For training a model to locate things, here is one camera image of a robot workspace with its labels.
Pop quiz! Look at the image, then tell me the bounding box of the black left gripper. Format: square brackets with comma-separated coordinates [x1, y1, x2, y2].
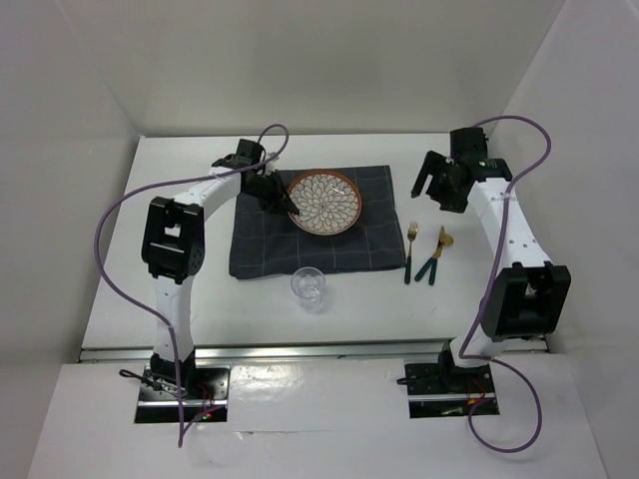
[244, 169, 298, 216]

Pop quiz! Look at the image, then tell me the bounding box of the floral plate orange rim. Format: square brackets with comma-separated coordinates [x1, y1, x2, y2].
[288, 170, 362, 237]

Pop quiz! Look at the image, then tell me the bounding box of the dark checked cloth napkin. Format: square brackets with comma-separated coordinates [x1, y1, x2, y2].
[229, 165, 405, 280]

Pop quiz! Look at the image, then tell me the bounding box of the clear plastic cup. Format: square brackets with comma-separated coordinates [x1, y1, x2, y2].
[291, 266, 326, 313]

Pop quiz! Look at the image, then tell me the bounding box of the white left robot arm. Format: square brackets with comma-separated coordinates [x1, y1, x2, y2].
[142, 148, 299, 398]

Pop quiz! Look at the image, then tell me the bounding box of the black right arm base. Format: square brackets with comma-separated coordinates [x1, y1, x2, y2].
[396, 361, 500, 419]

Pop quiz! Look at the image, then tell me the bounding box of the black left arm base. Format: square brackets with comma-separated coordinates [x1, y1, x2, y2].
[118, 365, 231, 424]

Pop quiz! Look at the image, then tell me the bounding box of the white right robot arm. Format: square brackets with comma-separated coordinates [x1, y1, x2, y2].
[411, 151, 571, 393]

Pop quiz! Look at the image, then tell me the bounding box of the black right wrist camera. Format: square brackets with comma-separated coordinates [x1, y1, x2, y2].
[449, 127, 488, 161]

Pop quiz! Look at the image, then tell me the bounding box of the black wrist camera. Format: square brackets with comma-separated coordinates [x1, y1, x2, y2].
[236, 139, 265, 165]
[449, 127, 488, 161]

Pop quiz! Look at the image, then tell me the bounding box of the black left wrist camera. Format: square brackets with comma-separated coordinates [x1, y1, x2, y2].
[236, 139, 265, 165]

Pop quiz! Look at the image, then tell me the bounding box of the aluminium right side rail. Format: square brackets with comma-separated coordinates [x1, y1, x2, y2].
[468, 130, 487, 151]

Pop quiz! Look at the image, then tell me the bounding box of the gold fork green handle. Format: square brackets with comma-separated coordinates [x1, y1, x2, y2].
[403, 222, 419, 284]

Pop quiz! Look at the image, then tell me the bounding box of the gold spoon green handle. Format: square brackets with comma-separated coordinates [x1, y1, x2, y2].
[424, 229, 454, 285]

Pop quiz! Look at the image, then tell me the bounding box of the gold knife green handle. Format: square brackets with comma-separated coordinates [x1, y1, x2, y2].
[414, 227, 445, 285]

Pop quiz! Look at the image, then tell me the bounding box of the aluminium front table rail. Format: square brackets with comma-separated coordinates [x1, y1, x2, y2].
[79, 336, 549, 364]

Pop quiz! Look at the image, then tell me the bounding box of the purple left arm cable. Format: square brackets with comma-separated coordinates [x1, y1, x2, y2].
[94, 123, 291, 448]

